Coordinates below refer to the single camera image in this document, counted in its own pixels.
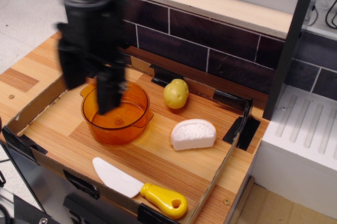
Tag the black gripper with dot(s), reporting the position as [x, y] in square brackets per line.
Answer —
[89, 46]

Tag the white toy sushi piece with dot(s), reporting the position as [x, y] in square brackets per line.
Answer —
[193, 134]

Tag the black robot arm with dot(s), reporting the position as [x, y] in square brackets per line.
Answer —
[89, 47]

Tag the orange transparent plastic pot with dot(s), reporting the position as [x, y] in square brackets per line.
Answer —
[122, 124]

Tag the cardboard fence with black tape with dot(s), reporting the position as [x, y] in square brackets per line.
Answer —
[52, 148]

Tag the yellow toy potato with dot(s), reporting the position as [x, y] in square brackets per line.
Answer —
[176, 94]

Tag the dark tiled backsplash shelf unit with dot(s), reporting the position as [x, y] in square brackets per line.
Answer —
[229, 58]

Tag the white drainboard sink unit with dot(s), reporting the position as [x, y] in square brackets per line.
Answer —
[297, 155]

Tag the toy knife yellow handle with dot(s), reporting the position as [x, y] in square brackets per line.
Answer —
[173, 204]

